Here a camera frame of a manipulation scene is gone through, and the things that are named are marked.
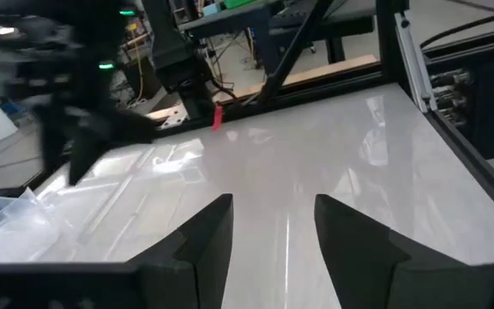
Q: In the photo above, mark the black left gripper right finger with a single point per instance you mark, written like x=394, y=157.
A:
x=358, y=257

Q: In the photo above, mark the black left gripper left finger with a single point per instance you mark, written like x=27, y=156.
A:
x=195, y=257

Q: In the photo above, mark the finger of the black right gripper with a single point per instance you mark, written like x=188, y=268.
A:
x=52, y=137
x=85, y=159

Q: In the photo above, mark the translucent white plastic basket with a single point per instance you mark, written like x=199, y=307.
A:
x=11, y=227

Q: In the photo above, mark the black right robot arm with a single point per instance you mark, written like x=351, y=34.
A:
x=174, y=51

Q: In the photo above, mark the red tag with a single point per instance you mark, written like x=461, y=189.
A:
x=217, y=118

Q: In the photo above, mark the green box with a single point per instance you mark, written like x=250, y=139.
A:
x=238, y=3

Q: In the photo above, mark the dark background workbench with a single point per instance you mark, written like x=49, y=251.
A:
x=247, y=17

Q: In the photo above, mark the black control box with labels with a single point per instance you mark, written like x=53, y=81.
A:
x=478, y=111

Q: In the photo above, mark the silver aluminium profile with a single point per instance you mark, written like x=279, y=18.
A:
x=414, y=64

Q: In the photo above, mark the black aluminium frame rail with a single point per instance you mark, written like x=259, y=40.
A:
x=487, y=176
x=324, y=89

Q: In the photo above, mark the black vertical frame post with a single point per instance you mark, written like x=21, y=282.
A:
x=390, y=43

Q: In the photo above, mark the black diagonal frame strut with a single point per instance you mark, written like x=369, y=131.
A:
x=294, y=47

